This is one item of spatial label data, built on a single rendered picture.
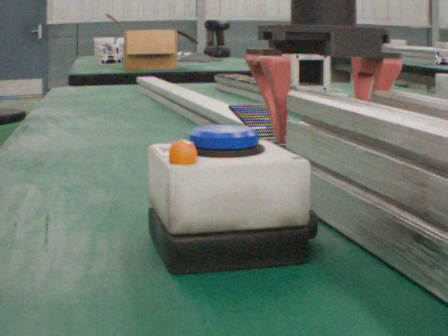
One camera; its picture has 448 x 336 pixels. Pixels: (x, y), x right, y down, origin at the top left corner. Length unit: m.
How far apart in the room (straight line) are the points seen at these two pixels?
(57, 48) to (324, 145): 11.03
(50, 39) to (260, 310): 11.18
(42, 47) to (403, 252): 11.15
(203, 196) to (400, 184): 0.11
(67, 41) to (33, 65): 0.67
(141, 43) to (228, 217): 2.27
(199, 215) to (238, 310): 0.07
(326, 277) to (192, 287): 0.07
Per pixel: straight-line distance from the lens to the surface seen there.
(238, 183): 0.38
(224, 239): 0.38
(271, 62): 0.56
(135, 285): 0.37
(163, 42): 2.64
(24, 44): 11.50
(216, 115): 0.90
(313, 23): 0.58
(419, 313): 0.34
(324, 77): 1.57
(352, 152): 0.44
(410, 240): 0.38
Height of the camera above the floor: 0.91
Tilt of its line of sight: 11 degrees down
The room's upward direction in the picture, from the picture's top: straight up
